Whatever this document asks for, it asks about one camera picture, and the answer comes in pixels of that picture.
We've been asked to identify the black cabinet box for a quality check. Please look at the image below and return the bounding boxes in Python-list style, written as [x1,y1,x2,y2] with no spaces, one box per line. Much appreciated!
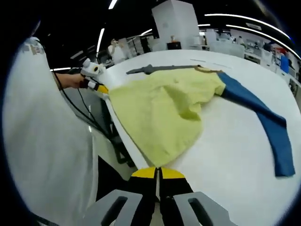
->
[166,41,182,50]

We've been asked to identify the curved ceiling light strip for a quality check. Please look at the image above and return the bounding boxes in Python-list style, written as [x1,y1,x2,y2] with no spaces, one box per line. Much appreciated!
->
[225,24,301,60]
[204,13,293,39]

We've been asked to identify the white storage shelves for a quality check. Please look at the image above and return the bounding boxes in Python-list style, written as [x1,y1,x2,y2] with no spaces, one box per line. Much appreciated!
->
[117,35,153,61]

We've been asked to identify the person's left hand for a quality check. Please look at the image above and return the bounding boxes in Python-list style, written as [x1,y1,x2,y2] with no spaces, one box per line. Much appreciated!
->
[68,73,89,89]

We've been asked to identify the black cable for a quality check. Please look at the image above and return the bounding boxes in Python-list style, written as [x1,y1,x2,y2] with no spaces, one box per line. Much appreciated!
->
[50,70,115,141]
[77,87,112,136]

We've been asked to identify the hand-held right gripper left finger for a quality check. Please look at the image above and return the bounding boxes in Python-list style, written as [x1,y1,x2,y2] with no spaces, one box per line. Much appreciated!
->
[82,166,158,226]

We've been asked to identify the white pillar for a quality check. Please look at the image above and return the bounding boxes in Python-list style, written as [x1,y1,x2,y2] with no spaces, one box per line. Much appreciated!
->
[151,0,201,52]

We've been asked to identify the white display cabinet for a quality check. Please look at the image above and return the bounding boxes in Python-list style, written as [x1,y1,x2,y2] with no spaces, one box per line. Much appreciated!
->
[206,29,283,71]

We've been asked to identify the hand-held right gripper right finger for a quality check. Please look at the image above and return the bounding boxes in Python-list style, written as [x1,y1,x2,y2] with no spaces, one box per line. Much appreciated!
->
[159,167,237,226]

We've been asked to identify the black table leg frame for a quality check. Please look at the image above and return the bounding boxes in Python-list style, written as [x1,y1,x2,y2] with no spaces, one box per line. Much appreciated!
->
[110,131,134,166]

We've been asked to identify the yellow blue grey garment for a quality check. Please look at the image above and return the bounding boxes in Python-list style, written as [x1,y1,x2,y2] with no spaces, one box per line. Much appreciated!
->
[107,64,296,178]

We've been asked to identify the blue barrel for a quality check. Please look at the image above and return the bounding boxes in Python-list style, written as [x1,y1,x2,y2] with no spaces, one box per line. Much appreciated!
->
[279,55,290,74]

